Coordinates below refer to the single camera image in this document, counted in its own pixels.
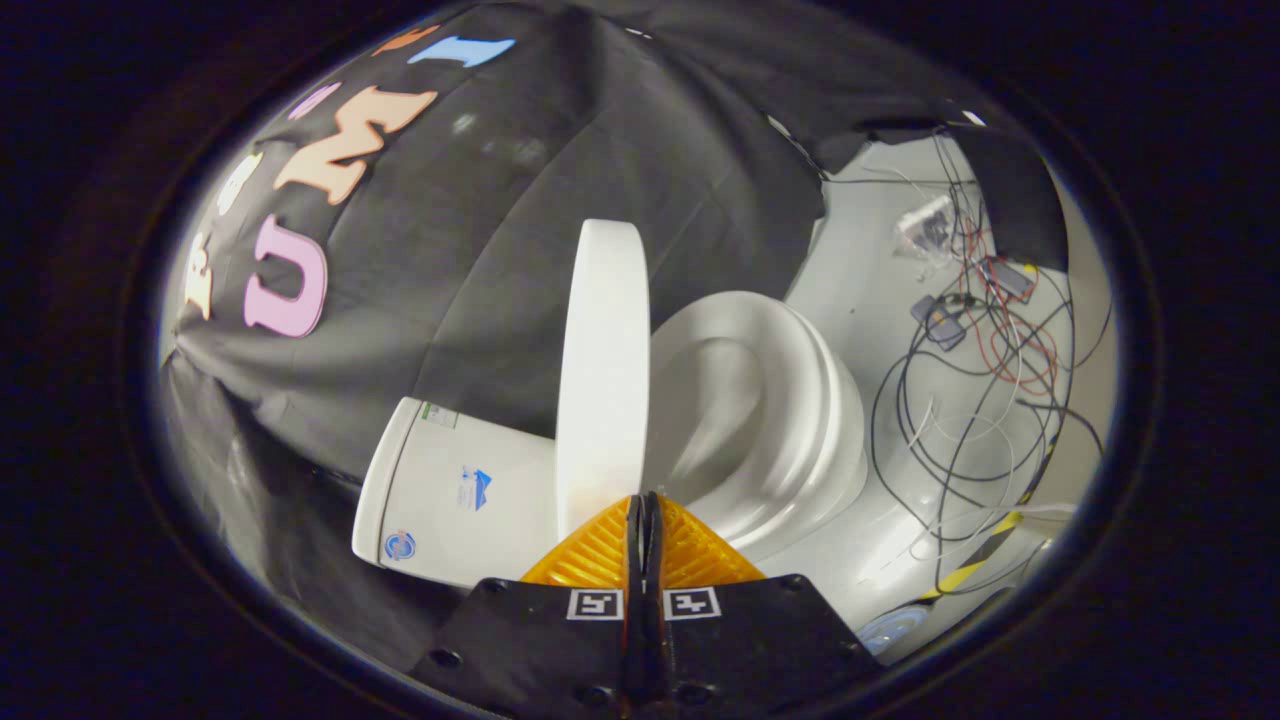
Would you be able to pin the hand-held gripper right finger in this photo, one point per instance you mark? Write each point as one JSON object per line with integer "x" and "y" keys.
{"x": 740, "y": 650}

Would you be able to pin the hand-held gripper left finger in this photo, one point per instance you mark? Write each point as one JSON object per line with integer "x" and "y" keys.
{"x": 560, "y": 650}

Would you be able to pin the white toilet lid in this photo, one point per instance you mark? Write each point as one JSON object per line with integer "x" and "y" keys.
{"x": 600, "y": 350}

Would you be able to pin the round blue white disc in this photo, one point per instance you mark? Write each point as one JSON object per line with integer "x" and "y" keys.
{"x": 893, "y": 630}

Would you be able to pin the small grey electronic box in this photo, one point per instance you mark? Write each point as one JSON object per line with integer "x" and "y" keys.
{"x": 940, "y": 322}

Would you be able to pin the black backdrop cloth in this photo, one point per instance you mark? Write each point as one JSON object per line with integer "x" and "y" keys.
{"x": 500, "y": 250}

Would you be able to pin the small dark electronic box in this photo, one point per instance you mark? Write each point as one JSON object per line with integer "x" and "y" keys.
{"x": 1007, "y": 278}

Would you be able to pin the clear plastic bag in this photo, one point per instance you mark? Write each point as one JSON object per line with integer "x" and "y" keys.
{"x": 925, "y": 230}

